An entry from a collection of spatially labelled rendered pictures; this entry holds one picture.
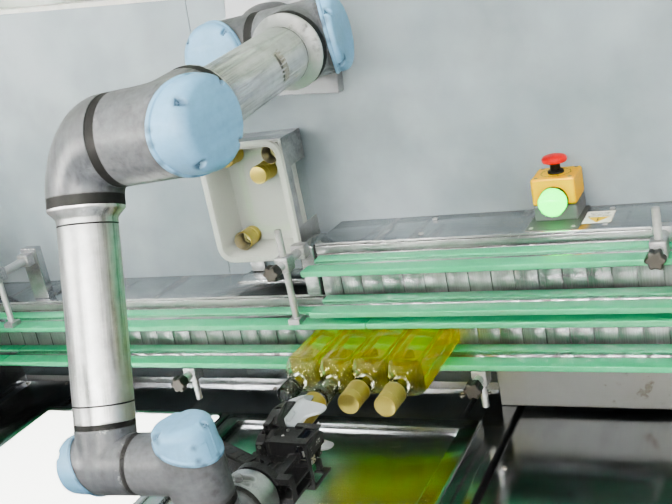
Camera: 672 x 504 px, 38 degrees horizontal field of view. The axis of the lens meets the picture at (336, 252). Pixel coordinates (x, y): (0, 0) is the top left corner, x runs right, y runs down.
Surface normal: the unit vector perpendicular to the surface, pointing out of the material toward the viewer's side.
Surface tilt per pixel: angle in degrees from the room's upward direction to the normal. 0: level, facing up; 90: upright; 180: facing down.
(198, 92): 83
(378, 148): 0
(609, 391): 0
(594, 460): 89
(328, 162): 0
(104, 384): 50
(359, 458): 90
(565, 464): 89
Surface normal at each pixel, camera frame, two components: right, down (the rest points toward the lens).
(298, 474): -0.18, -0.93
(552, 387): -0.40, 0.35
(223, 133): 0.84, -0.04
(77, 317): -0.37, 0.00
